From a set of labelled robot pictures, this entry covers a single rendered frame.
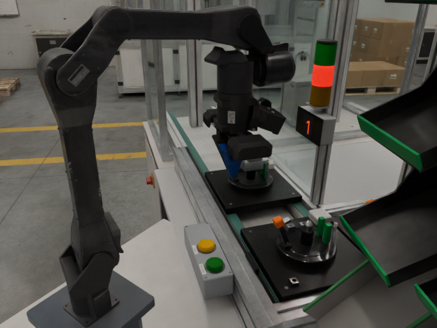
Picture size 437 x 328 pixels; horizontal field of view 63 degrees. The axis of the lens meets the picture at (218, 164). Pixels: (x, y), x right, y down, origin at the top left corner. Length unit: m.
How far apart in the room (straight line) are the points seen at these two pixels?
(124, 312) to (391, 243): 0.41
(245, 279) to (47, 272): 1.80
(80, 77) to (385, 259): 0.45
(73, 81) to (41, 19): 8.52
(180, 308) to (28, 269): 1.74
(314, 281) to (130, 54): 5.34
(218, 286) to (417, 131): 0.53
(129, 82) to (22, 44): 3.71
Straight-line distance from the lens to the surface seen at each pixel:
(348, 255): 0.90
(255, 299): 0.77
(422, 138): 0.47
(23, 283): 2.45
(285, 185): 1.14
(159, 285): 0.95
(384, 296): 0.67
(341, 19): 0.93
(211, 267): 0.82
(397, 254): 0.54
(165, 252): 1.04
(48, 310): 0.67
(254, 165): 1.09
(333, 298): 0.69
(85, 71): 0.44
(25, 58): 9.19
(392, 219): 0.59
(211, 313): 0.88
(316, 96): 0.93
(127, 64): 5.92
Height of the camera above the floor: 1.52
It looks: 26 degrees down
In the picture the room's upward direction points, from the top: straight up
